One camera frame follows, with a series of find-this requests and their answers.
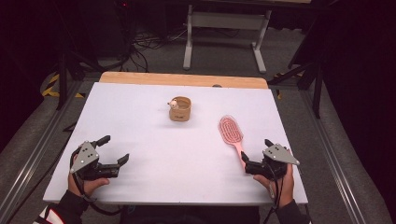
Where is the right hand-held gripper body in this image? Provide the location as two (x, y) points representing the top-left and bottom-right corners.
(244, 142), (301, 182)

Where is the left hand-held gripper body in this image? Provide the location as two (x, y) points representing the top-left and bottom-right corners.
(69, 140), (120, 181)

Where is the pink hairbrush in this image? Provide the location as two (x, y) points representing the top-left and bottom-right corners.
(218, 115), (248, 171)

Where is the tan round storage cup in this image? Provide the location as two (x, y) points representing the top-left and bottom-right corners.
(167, 95), (192, 122)

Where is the person's left hand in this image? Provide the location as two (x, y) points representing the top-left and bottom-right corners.
(67, 150), (111, 198)

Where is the person's right hand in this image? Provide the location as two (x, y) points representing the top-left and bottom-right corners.
(252, 148), (295, 209)

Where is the white table sheet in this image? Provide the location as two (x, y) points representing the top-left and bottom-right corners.
(42, 81), (309, 207)

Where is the black tripod stand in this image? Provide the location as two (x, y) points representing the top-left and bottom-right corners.
(267, 12), (325, 119)
(51, 0), (106, 111)

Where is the wooden board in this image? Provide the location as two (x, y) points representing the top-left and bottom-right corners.
(98, 71), (269, 90)

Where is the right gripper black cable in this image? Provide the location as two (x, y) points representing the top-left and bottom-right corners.
(262, 160), (304, 224)

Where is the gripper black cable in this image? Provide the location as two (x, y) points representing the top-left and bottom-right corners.
(262, 160), (304, 224)
(69, 147), (123, 217)

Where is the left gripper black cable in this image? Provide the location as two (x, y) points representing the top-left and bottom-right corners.
(69, 147), (123, 217)

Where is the aluminium floor rail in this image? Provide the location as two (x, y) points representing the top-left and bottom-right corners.
(299, 90), (367, 224)
(0, 81), (84, 222)

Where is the bundle of black floor cables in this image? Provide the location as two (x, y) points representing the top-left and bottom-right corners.
(102, 18), (191, 73)

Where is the grey metal table frame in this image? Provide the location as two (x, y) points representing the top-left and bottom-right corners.
(182, 4), (273, 75)

